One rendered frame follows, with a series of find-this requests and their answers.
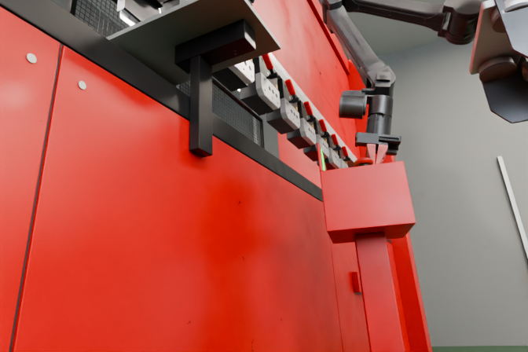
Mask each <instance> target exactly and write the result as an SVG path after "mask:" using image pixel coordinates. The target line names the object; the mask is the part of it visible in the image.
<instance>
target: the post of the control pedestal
mask: <svg viewBox="0 0 528 352"><path fill-rule="evenodd" d="M354 241H355V247H356V252H357V263H358V269H359V275H360V281H361V291H362V297H363V303H364V308H365V319H366V325H367V331H368V341H369V347H370V352H405V347H404V342H403V337H402V328H401V323H400V319H399V314H398V305H397V300H396V295H395V290H394V282H393V277H392V272H391V264H390V259H389V254H388V250H387V241H386V236H385V233H384V232H381V233H364V234H355V235H354Z"/></svg>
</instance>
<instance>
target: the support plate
mask: <svg viewBox="0 0 528 352"><path fill-rule="evenodd" d="M242 19H245V20H246V21H247V23H248V24H249V25H250V26H251V28H252V29H253V30H254V32H255V50H254V51H251V52H250V53H246V54H243V55H240V56H238V57H234V58H232V59H229V60H226V61H223V62H221V63H218V64H215V65H212V73H213V72H217V71H220V70H222V69H224V68H228V67H231V66H233V65H236V64H240V63H242V62H245V61H249V60H251V59H254V58H256V57H260V56H262V55H265V54H268V53H272V52H274V51H277V50H280V49H281V44H280V43H279V42H278V41H277V39H276V38H275V36H274V35H273V33H272V32H271V31H270V29H269V28H268V27H267V26H266V24H265V23H264V22H263V20H262V19H261V17H260V16H259V15H258V14H257V13H256V11H255V9H254V8H253V7H252V5H251V4H250V2H249V1H248V0H188V1H186V2H183V3H181V4H179V5H176V6H174V7H172V8H170V9H167V10H165V11H163V12H161V13H158V14H156V15H155V16H152V17H149V18H148V19H146V20H143V21H141V22H139V23H137V24H134V25H132V26H130V27H128V28H125V29H123V30H122V31H119V32H116V33H115V34H113V35H110V36H108V37H106V38H107V39H108V40H109V41H111V42H113V43H114V44H116V45H117V46H118V47H119V48H121V49H122V50H124V51H125V52H127V53H128V54H130V55H131V56H132V57H134V58H135V59H137V60H138V61H140V62H141V63H142V64H144V65H145V66H146V67H148V68H150V69H151V70H153V71H154V72H155V73H156V74H158V75H160V76H161V77H162V78H164V79H166V80H167V81H168V82H169V83H171V84H172V85H174V86H177V85H179V84H182V83H185V82H188V81H190V74H187V73H186V72H184V71H183V70H182V69H180V68H179V67H178V66H177V65H176V64H175V63H174V59H175V46H176V45H179V44H181V43H183V42H187V41H189V40H191V39H194V38H196V37H199V36H201V35H204V34H207V33H208V32H211V31H214V30H216V29H219V28H222V27H224V26H226V25H228V24H231V23H234V22H236V21H238V20H242Z"/></svg>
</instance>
